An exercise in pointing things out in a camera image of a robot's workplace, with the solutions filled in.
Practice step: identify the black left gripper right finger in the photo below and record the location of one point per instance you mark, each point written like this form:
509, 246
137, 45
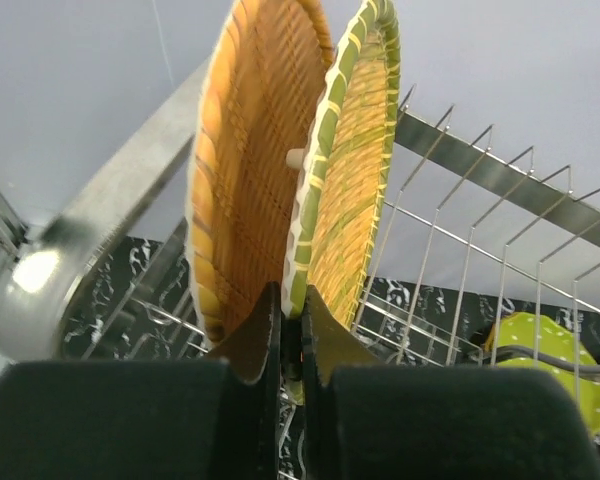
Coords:
365, 419

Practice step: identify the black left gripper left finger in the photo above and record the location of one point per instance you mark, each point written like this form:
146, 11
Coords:
214, 417

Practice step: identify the green polka dot plate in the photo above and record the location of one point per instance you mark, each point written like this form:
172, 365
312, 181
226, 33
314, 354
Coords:
525, 340

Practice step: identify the green rimmed wicker plate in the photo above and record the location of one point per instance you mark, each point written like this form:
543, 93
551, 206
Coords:
343, 174

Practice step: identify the woven wicker plate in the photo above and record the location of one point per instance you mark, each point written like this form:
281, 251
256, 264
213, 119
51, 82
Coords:
257, 103

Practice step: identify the stainless steel dish rack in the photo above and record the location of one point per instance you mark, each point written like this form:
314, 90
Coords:
472, 240

